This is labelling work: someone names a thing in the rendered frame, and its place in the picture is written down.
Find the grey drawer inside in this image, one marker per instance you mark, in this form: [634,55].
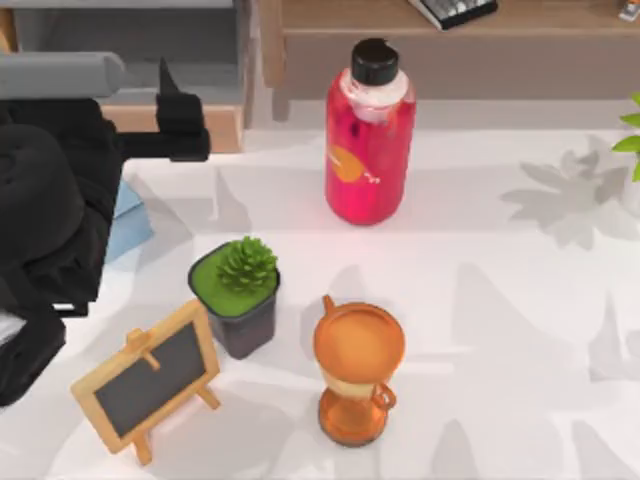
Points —
[195,82]

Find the pale wooden drawer front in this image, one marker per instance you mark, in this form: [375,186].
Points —
[220,127]

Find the light blue flat object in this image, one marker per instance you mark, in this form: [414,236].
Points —
[131,222]

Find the pale grey rounded box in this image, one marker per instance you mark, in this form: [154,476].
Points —
[55,74]

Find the green plant in dark pot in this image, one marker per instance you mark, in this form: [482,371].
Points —
[237,300]

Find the red bottle with black cap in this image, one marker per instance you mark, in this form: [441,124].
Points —
[367,150]

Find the wooden framed blackboard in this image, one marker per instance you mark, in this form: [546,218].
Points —
[150,377]

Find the orange trophy cup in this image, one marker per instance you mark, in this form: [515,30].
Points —
[357,350]

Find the wooden open shelf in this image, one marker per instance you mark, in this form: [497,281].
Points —
[450,55]

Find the black and white keyboard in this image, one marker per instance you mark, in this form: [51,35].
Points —
[452,11]

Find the green plant in white pot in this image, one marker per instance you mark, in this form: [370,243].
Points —
[631,145]

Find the small white and orange object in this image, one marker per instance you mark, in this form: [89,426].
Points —
[631,9]

